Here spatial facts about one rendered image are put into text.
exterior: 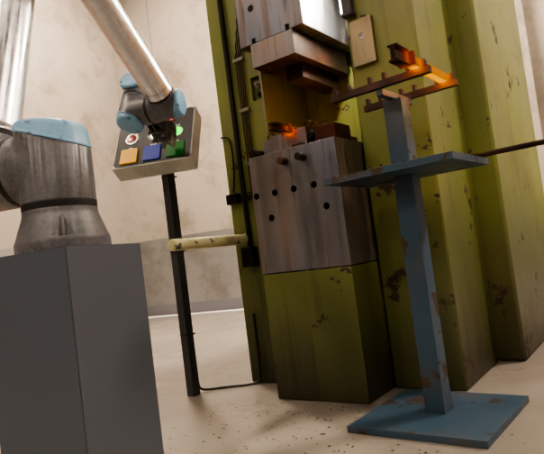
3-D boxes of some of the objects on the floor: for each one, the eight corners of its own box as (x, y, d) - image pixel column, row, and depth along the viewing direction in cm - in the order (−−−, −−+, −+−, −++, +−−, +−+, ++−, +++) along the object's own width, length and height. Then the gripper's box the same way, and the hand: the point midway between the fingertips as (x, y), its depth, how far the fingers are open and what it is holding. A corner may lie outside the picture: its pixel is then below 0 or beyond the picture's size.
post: (194, 396, 224) (163, 139, 230) (186, 396, 227) (157, 140, 232) (200, 394, 228) (170, 140, 233) (194, 394, 230) (164, 141, 236)
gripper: (138, 123, 197) (161, 159, 214) (161, 119, 195) (183, 156, 212) (140, 106, 201) (163, 143, 219) (163, 102, 199) (184, 140, 217)
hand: (172, 142), depth 216 cm, fingers closed
